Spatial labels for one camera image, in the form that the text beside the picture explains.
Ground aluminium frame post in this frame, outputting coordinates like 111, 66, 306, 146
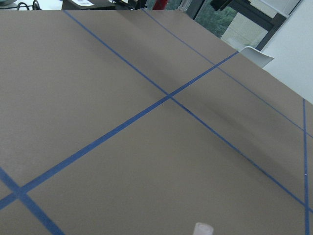
178, 0, 192, 12

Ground red object in background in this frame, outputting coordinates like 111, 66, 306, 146
152, 0, 168, 10

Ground black cables on desk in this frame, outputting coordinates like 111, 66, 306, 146
15, 1, 42, 11

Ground orange highlighter pen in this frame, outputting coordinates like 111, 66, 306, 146
193, 222, 214, 235

